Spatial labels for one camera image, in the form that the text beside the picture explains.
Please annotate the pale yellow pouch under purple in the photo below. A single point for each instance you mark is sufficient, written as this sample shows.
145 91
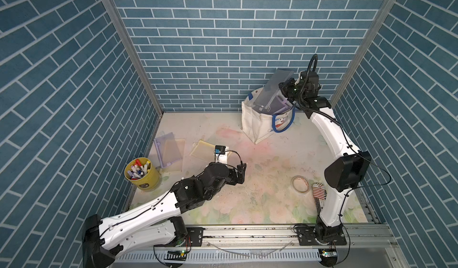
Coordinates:
174 153

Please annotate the white canvas Doraemon tote bag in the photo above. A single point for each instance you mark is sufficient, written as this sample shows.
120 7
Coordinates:
259 126

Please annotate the aluminium corner frame post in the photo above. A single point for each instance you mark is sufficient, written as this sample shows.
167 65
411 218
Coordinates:
369 37

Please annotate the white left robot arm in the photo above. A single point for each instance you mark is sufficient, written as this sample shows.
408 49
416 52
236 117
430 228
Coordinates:
157 222

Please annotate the aluminium front rail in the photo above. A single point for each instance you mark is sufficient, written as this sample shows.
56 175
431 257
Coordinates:
364 235

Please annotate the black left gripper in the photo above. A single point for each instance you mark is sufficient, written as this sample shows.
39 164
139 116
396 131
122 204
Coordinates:
233 180

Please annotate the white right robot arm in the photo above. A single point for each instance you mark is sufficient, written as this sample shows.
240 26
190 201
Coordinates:
349 164

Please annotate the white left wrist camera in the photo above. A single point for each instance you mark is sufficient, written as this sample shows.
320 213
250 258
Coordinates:
220 154

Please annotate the clear tape roll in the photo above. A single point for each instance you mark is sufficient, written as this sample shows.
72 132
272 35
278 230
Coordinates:
300 184

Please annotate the striped tape roll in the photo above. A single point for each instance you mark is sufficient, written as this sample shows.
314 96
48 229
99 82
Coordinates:
319 194

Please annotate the yellow cup of markers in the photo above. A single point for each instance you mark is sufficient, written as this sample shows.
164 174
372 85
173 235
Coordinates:
143 174

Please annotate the left aluminium corner post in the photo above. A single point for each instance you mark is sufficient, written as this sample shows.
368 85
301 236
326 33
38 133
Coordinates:
120 28

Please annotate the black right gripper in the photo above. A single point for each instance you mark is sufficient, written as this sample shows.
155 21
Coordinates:
285 87

